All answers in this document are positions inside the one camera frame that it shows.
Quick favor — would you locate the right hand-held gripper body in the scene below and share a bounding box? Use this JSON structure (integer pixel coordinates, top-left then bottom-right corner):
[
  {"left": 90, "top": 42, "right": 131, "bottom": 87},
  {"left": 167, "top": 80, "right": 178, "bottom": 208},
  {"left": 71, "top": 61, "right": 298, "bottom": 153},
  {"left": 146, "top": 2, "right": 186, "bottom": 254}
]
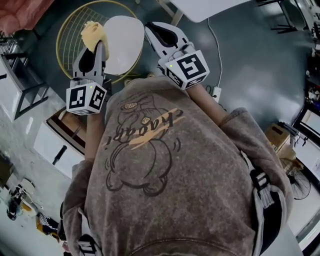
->
[{"left": 149, "top": 21, "right": 211, "bottom": 91}]

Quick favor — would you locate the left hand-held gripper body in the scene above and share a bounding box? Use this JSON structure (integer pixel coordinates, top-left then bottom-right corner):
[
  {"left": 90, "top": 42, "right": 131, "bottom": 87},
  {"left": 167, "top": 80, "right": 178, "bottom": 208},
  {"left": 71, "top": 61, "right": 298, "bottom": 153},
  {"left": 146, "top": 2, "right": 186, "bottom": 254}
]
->
[{"left": 65, "top": 45, "right": 112, "bottom": 116}]

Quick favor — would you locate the yellow cloth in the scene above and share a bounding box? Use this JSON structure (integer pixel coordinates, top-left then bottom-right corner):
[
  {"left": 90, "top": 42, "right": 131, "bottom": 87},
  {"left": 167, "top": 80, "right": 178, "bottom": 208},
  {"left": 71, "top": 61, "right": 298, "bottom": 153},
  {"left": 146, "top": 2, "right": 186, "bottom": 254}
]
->
[{"left": 80, "top": 21, "right": 111, "bottom": 61}]

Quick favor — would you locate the gold wire chair white seat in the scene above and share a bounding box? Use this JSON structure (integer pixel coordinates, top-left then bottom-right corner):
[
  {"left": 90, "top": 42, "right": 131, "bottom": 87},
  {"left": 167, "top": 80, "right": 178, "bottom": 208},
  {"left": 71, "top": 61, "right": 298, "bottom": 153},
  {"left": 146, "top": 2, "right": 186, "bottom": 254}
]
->
[{"left": 55, "top": 4, "right": 146, "bottom": 85}]

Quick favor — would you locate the person's right forearm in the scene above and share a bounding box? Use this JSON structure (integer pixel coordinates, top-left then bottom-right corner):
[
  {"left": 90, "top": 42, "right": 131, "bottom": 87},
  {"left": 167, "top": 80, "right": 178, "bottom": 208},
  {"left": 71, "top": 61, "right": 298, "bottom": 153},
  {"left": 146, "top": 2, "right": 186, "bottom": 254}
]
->
[{"left": 186, "top": 83, "right": 230, "bottom": 126}]

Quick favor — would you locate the person's left forearm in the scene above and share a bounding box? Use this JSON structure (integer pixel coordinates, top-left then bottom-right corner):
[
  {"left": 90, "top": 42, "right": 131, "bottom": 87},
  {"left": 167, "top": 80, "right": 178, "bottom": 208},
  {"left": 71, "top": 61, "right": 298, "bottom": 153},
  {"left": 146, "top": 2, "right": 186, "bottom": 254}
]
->
[{"left": 84, "top": 111, "right": 108, "bottom": 161}]

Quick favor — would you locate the white power strip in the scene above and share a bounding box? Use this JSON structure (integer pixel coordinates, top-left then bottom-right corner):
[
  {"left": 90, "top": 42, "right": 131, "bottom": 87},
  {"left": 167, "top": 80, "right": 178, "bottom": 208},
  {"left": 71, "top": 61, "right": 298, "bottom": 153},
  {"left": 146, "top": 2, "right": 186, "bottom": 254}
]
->
[{"left": 211, "top": 86, "right": 223, "bottom": 104}]

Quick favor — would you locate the white table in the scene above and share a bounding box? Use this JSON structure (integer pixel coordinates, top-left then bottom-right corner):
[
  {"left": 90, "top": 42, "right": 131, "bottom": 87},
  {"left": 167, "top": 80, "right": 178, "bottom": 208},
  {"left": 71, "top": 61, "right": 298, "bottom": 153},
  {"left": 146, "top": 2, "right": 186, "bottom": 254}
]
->
[{"left": 162, "top": 0, "right": 254, "bottom": 26}]

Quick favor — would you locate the pink sofa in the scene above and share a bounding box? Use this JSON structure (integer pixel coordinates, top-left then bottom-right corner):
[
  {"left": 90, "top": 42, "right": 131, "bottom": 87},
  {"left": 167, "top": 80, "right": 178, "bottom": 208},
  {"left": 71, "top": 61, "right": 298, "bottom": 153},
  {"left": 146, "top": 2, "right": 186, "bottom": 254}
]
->
[{"left": 0, "top": 0, "right": 55, "bottom": 31}]

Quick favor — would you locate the black-legged desk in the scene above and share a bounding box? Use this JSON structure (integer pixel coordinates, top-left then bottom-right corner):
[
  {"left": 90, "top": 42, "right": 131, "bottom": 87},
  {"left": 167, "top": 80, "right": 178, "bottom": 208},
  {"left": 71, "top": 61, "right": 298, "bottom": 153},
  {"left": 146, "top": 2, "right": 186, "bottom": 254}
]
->
[{"left": 256, "top": 0, "right": 299, "bottom": 35}]

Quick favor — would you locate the person's brown printed sweatshirt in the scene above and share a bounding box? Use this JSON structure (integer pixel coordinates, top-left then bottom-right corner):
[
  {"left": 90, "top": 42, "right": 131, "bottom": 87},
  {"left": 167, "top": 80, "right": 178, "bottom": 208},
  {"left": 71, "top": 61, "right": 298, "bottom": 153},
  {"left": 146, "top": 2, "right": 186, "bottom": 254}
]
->
[{"left": 60, "top": 75, "right": 295, "bottom": 256}]

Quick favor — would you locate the cardboard box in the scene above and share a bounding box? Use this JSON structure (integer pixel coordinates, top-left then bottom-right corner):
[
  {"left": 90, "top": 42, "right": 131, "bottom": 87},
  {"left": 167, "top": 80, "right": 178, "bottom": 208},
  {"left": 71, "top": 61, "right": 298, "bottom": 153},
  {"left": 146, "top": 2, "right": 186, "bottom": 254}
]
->
[{"left": 264, "top": 121, "right": 298, "bottom": 159}]

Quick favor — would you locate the black floor fan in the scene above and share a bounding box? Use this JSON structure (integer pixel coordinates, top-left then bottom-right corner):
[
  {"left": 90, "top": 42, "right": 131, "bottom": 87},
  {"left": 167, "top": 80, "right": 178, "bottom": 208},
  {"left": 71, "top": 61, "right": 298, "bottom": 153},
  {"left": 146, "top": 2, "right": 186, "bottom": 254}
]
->
[{"left": 279, "top": 157, "right": 312, "bottom": 201}]

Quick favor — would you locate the white cable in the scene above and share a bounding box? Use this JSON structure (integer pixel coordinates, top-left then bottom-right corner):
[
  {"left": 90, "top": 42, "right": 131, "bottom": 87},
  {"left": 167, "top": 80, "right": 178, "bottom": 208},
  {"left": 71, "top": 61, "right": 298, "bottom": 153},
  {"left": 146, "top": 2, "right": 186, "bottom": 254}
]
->
[{"left": 207, "top": 18, "right": 224, "bottom": 88}]

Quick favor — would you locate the white box black handle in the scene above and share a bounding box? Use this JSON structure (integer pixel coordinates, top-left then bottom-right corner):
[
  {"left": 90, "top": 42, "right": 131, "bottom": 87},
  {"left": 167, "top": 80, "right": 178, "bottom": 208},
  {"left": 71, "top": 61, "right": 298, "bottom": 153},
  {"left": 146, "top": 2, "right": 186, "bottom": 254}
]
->
[{"left": 33, "top": 107, "right": 88, "bottom": 180}]

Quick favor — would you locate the white cabinet black frame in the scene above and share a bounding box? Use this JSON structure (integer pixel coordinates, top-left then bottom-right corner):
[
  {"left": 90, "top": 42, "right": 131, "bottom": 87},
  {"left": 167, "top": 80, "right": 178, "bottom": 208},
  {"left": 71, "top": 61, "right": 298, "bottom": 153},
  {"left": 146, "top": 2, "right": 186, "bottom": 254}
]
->
[{"left": 0, "top": 53, "right": 50, "bottom": 121}]

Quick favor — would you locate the white black harness strap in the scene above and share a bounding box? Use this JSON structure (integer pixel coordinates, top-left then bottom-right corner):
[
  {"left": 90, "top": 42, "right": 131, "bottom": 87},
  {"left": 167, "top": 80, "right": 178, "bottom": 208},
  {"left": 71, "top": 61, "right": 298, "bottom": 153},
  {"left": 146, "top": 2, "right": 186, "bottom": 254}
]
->
[
  {"left": 77, "top": 234, "right": 99, "bottom": 256},
  {"left": 249, "top": 168, "right": 274, "bottom": 209}
]

